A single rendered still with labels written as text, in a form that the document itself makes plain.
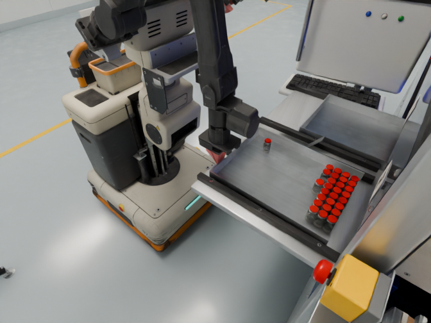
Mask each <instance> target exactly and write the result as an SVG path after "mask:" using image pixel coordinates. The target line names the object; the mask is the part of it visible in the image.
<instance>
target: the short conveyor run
mask: <svg viewBox="0 0 431 323"><path fill-rule="evenodd" d="M381 323H427V318H426V317H423V316H422V315H419V316H417V317H415V320H414V319H413V318H411V317H410V316H409V315H408V314H406V313H405V312H402V311H401V310H400V309H398V308H396V307H392V308H390V309H389V310H387V311H386V312H384V316H383V318H382V322H381Z"/></svg>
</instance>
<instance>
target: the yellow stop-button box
mask: <svg viewBox="0 0 431 323"><path fill-rule="evenodd" d="M391 282H392V279H391V278H390V277H389V276H386V275H385V274H383V273H379V272H378V271H377V270H375V269H374V268H372V267H370V266H369V265H366V264H365V263H363V262H361V261H360V260H358V259H356V258H354V257H353V256H351V255H349V254H346V255H345V256H343V258H342V260H341V261H340V262H339V264H338V265H337V266H336V268H334V269H333V271H332V275H331V276H330V279H328V280H327V282H326V287H325V290H324V292H323V294H322V296H321V297H320V303H321V304H323V305H324V306H326V307H327V308H329V309H330V310H332V311H333V312H334V313H336V314H338V315H339V316H340V317H342V318H343V319H344V320H346V321H348V322H351V323H375V322H376V321H378V320H380V319H381V316H382V312H383V310H384V306H385V302H386V299H387V295H388V293H389V289H390V285H391Z"/></svg>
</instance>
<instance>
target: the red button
mask: <svg viewBox="0 0 431 323"><path fill-rule="evenodd" d="M332 267H333V263H330V262H329V261H327V260H321V261H319V262H318V264H317V265H316V267H315V269H314V271H313V278H314V280H315V281H317V282H318V283H320V284H323V283H324V282H325V281H326V279H330V276H331V275H332V273H331V272H330V271H331V269H332Z"/></svg>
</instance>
